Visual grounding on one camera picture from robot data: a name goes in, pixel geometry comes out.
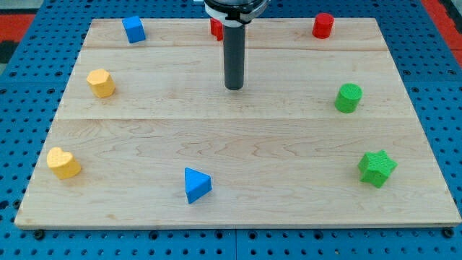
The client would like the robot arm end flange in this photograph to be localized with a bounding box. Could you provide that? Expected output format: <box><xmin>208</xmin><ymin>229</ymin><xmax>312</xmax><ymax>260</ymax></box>
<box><xmin>204</xmin><ymin>0</ymin><xmax>270</xmax><ymax>27</ymax></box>

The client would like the blue triangle block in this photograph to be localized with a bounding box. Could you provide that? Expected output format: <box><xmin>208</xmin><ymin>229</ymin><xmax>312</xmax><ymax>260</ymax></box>
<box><xmin>184</xmin><ymin>168</ymin><xmax>212</xmax><ymax>204</ymax></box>

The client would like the wooden board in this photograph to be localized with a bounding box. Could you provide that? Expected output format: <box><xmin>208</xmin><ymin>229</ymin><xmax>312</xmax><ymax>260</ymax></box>
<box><xmin>15</xmin><ymin>18</ymin><xmax>461</xmax><ymax>230</ymax></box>

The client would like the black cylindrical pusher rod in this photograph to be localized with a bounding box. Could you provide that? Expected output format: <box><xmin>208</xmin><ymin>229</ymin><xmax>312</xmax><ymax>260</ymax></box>
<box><xmin>223</xmin><ymin>25</ymin><xmax>245</xmax><ymax>90</ymax></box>

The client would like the red block behind rod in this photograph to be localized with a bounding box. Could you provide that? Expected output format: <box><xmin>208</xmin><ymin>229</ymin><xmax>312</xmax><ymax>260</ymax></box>
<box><xmin>210</xmin><ymin>18</ymin><xmax>224</xmax><ymax>41</ymax></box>

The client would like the green cylinder block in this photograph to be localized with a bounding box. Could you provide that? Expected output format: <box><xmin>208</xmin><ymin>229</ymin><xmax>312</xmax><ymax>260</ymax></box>
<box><xmin>334</xmin><ymin>83</ymin><xmax>363</xmax><ymax>113</ymax></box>

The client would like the yellow hexagon block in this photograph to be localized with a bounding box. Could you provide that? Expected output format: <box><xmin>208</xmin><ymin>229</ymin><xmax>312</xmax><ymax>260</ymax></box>
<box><xmin>87</xmin><ymin>69</ymin><xmax>116</xmax><ymax>98</ymax></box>

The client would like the blue cube block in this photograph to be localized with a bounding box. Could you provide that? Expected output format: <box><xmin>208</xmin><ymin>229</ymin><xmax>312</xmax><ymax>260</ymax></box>
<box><xmin>122</xmin><ymin>16</ymin><xmax>146</xmax><ymax>43</ymax></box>

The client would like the red cylinder block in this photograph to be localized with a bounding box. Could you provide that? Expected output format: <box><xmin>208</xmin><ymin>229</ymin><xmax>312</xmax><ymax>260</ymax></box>
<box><xmin>312</xmin><ymin>12</ymin><xmax>335</xmax><ymax>39</ymax></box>

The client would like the green star block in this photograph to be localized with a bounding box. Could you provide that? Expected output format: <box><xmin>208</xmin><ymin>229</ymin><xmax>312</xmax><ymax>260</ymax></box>
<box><xmin>357</xmin><ymin>149</ymin><xmax>398</xmax><ymax>189</ymax></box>

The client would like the yellow heart block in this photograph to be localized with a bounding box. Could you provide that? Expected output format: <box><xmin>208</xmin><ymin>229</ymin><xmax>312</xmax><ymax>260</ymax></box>
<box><xmin>46</xmin><ymin>147</ymin><xmax>82</xmax><ymax>180</ymax></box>

